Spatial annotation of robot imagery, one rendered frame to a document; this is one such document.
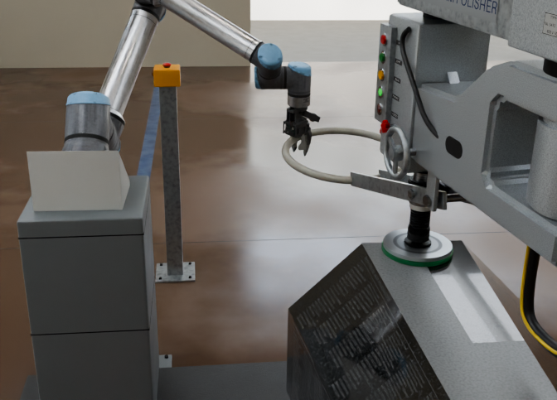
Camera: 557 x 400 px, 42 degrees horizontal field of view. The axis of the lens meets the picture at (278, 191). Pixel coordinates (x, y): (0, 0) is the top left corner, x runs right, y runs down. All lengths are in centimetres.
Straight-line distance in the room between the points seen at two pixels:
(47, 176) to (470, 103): 138
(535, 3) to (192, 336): 229
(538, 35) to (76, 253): 161
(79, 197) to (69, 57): 616
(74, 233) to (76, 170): 20
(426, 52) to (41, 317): 153
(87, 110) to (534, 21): 157
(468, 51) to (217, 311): 193
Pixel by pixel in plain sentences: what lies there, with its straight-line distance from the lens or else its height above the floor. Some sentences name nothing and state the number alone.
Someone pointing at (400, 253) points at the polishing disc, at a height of 83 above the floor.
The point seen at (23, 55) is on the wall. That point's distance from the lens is 869.
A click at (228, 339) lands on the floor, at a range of 332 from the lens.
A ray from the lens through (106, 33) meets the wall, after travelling 849.
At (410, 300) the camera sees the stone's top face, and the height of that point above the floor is 80.
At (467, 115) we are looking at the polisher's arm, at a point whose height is 135.
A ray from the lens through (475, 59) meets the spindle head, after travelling 209.
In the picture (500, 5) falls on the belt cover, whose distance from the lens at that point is 166.
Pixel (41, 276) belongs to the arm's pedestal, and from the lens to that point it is 256.
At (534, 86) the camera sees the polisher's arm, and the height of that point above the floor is 148.
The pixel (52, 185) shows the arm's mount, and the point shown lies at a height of 94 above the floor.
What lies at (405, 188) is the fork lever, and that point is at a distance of 222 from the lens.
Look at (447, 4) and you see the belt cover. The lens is 186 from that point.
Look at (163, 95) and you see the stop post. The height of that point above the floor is 96.
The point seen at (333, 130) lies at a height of 93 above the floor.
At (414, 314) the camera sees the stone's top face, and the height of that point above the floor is 81.
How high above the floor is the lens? 183
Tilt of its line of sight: 22 degrees down
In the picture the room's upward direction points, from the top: 1 degrees clockwise
